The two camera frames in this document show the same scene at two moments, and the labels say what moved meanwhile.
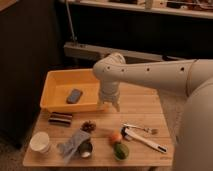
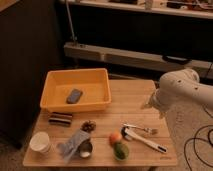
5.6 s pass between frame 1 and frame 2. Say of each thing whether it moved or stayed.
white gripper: moved
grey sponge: stayed
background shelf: stayed
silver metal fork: stayed
